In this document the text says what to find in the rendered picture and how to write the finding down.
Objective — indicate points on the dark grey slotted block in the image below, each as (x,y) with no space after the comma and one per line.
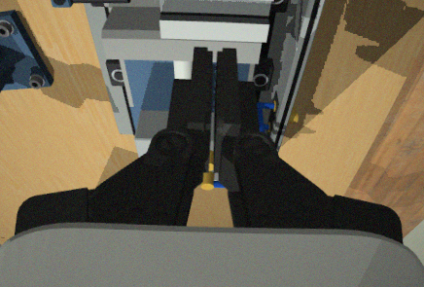
(222,20)

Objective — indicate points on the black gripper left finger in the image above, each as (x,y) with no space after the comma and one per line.
(150,190)

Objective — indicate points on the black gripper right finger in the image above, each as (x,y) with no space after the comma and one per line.
(273,194)

